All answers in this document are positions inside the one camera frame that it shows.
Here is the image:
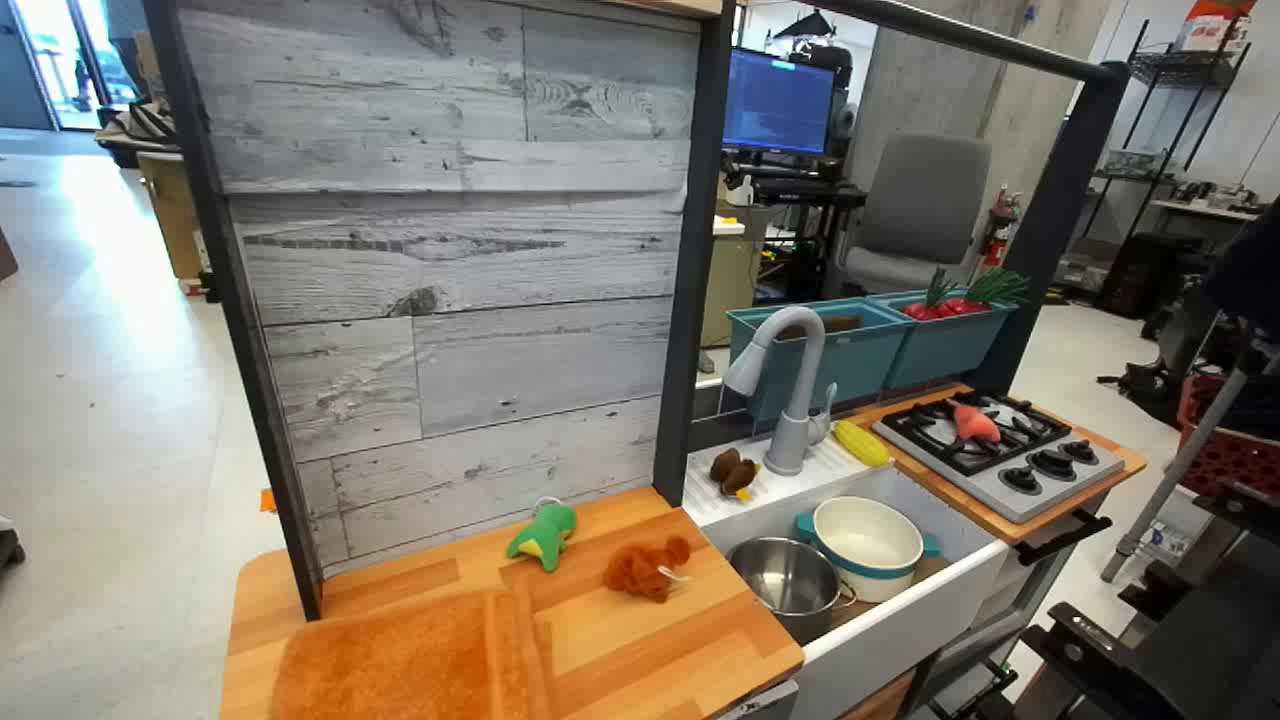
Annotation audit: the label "brown plush toy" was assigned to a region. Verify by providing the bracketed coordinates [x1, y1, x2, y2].
[709, 449, 757, 498]

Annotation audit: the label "green plush toy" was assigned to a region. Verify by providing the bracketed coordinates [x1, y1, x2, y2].
[509, 498, 574, 571]

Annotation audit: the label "orange plush toy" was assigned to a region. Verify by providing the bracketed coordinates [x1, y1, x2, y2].
[603, 537, 691, 602]

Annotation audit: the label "orange towel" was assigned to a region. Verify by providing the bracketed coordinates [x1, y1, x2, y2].
[269, 591, 553, 720]

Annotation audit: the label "yellow corn plush toy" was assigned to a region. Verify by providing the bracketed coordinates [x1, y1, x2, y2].
[833, 419, 891, 468]

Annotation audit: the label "grey toy faucet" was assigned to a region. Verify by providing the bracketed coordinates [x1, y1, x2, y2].
[722, 304, 822, 474]

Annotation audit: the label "grey wood backsplash panel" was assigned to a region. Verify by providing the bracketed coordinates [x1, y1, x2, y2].
[171, 0, 702, 575]

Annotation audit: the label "left teal planter box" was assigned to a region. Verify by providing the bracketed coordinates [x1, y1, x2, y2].
[722, 294, 911, 431]

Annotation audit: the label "teal planter box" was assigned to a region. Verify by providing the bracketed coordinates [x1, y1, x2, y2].
[722, 294, 911, 431]
[877, 294, 1013, 391]

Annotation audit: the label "stainless steel pot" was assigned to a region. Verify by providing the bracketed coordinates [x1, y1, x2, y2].
[729, 537, 849, 645]

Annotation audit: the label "computer monitor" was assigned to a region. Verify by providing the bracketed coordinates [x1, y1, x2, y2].
[722, 47, 833, 154]

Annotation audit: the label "white teal pot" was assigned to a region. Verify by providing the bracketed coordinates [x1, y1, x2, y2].
[793, 494, 932, 602]

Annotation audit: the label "right teal planter box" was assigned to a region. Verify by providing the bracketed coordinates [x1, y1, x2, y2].
[877, 294, 1013, 391]

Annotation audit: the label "white toy sink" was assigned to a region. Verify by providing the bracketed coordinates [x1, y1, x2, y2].
[681, 440, 1065, 720]

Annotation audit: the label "grey office chair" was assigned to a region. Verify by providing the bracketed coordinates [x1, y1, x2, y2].
[839, 130, 992, 291]

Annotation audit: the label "red toy radishes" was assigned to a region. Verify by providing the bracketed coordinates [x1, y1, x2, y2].
[902, 266, 1028, 321]

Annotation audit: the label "toy stove top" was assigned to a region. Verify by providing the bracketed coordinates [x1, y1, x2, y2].
[877, 391, 1125, 520]

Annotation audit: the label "black metal shelf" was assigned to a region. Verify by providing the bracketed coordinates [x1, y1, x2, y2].
[1057, 15, 1257, 294]

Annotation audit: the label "black drawer handle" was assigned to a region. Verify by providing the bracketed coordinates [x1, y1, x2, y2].
[1013, 506, 1113, 565]

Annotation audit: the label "black metal frame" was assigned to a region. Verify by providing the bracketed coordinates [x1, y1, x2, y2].
[140, 0, 1133, 622]

